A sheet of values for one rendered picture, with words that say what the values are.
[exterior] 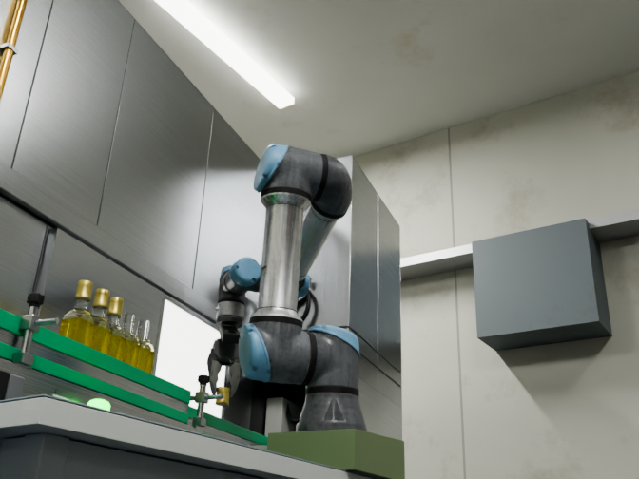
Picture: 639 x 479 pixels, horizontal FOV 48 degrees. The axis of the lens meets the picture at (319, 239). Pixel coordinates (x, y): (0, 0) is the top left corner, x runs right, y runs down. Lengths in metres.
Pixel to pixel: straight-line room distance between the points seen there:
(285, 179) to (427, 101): 3.56
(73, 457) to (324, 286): 1.87
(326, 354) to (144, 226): 0.89
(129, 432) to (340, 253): 1.88
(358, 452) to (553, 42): 3.66
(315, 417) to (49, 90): 1.08
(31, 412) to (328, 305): 1.90
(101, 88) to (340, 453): 1.27
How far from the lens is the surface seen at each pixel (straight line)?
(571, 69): 5.01
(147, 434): 1.04
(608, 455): 4.31
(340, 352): 1.57
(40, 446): 0.98
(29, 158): 1.91
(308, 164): 1.65
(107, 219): 2.10
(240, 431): 2.26
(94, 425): 0.98
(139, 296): 2.13
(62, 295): 1.88
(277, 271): 1.57
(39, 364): 1.43
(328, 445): 1.47
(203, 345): 2.41
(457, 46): 4.69
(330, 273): 2.78
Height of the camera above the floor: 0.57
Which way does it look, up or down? 25 degrees up
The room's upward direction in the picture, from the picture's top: 2 degrees clockwise
